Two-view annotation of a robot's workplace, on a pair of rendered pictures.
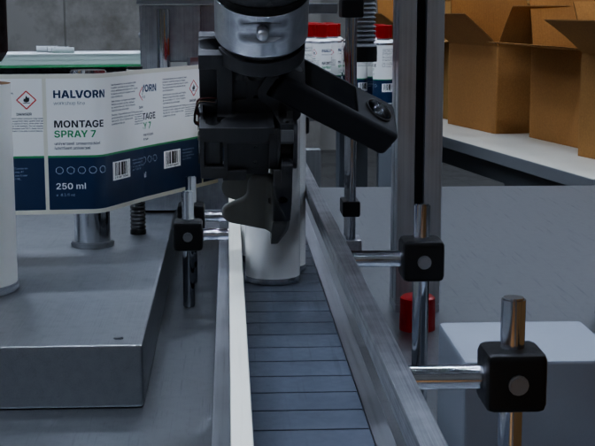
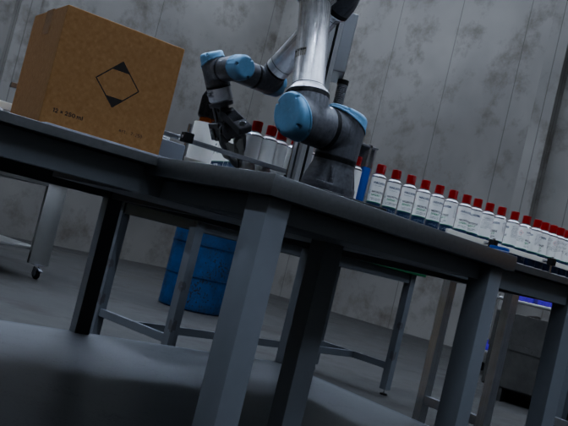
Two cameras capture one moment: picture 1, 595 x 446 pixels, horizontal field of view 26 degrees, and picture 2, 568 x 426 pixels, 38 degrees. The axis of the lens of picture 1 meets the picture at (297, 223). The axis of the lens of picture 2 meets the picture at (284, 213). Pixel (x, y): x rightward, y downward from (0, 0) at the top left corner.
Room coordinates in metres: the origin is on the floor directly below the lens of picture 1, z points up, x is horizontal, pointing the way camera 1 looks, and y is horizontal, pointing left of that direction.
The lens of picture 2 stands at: (-0.04, -2.27, 0.69)
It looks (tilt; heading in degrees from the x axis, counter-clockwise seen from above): 3 degrees up; 59
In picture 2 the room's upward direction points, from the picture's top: 14 degrees clockwise
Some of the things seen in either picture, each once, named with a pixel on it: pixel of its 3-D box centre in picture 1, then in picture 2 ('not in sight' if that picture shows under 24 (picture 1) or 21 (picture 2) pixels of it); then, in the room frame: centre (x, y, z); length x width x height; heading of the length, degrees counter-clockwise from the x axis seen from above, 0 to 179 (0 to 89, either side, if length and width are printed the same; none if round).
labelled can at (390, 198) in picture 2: not in sight; (390, 198); (1.80, 0.05, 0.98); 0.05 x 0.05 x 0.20
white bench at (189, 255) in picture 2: not in sight; (265, 303); (2.47, 1.80, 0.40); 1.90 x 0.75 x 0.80; 14
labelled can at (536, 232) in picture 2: not in sight; (532, 243); (2.61, 0.10, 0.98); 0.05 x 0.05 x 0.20
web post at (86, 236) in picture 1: (90, 158); not in sight; (1.36, 0.22, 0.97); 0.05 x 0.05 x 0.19
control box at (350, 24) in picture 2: not in sight; (334, 46); (1.35, -0.06, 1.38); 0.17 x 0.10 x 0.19; 58
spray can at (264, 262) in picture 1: (272, 172); (250, 152); (1.19, 0.02, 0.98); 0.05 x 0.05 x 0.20
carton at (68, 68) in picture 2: not in sight; (95, 85); (0.56, -0.30, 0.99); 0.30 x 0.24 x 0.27; 3
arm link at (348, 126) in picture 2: not in sight; (341, 132); (1.20, -0.43, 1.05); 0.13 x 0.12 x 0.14; 8
